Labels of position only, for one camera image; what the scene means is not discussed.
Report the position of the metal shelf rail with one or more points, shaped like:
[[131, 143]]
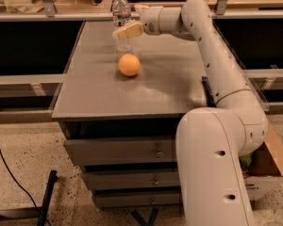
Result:
[[106, 16]]

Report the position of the middle grey drawer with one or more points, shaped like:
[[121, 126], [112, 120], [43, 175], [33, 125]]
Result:
[[130, 179]]

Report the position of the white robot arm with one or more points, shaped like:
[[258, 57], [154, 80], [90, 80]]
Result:
[[210, 140]]

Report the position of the grey drawer cabinet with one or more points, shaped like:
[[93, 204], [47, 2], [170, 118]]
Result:
[[97, 101]]

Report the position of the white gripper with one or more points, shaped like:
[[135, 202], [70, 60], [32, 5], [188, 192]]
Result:
[[150, 20]]

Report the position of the orange fruit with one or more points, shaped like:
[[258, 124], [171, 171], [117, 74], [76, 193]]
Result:
[[129, 65]]

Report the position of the black metal stand leg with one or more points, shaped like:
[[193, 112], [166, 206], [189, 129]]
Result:
[[47, 198]]

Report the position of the green snack bag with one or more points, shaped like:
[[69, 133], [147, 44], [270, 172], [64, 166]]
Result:
[[246, 160]]

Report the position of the cardboard box with snacks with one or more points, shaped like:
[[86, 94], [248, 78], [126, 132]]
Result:
[[266, 169]]

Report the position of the clear plastic water bottle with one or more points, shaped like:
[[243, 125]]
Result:
[[121, 13]]

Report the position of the dark blue snack packet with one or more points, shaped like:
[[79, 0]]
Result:
[[208, 93]]

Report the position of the bottom grey drawer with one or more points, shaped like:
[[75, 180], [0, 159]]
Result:
[[128, 199]]

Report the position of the top grey drawer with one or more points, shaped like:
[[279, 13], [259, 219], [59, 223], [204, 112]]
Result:
[[120, 150]]

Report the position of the grey drawer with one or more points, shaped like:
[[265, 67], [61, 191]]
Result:
[[128, 199], [130, 179], [120, 150]]

